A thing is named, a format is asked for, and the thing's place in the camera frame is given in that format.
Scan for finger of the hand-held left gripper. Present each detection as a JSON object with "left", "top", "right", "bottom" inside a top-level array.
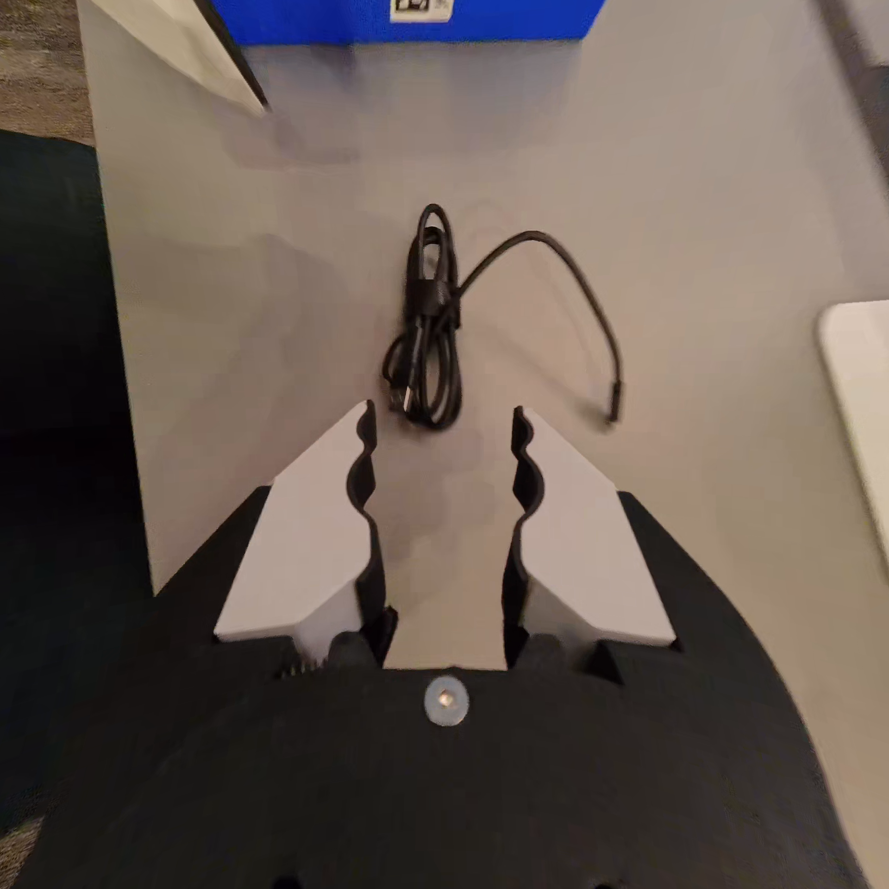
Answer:
[{"left": 90, "top": 0, "right": 270, "bottom": 115}]

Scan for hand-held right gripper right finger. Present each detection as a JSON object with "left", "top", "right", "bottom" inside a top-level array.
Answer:
[{"left": 502, "top": 406, "right": 677, "bottom": 669}]

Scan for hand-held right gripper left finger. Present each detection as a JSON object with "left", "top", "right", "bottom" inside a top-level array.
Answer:
[{"left": 213, "top": 400, "right": 398, "bottom": 666}]

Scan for blue plastic bin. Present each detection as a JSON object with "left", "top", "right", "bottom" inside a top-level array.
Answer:
[{"left": 208, "top": 0, "right": 607, "bottom": 46}]

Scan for black usb-c cable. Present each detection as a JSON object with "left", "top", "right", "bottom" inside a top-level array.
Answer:
[{"left": 381, "top": 203, "right": 625, "bottom": 432}]

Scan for person's dark trousers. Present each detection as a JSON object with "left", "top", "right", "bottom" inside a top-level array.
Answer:
[{"left": 0, "top": 128, "right": 157, "bottom": 834}]

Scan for dark desk cable slot cover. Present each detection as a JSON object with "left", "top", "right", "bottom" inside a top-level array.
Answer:
[{"left": 816, "top": 0, "right": 889, "bottom": 178}]

